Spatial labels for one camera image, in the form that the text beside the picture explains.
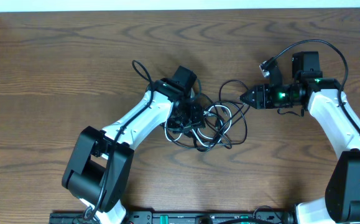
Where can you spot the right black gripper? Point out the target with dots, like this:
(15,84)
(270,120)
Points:
(261,94)

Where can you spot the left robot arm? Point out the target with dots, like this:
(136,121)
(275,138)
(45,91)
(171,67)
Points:
(100,163)

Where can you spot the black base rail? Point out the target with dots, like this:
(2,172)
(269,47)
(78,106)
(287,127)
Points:
(260,216)

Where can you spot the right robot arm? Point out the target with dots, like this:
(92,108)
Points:
(327,103)

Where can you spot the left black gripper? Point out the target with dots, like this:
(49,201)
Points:
(198,119)

